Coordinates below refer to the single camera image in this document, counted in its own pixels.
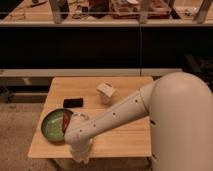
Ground wooden table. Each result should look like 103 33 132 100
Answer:
27 76 154 169

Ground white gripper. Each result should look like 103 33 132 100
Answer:
70 140 92 164

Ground small wooden block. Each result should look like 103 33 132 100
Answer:
96 83 116 104

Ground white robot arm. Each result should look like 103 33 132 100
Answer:
65 72 213 171

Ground long wooden shelf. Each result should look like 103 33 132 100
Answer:
0 0 213 27

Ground black rectangular block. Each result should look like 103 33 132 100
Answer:
63 98 83 108

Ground red brown sausage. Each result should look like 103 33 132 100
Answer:
62 114 70 133

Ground green plate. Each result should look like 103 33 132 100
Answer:
41 108 73 143

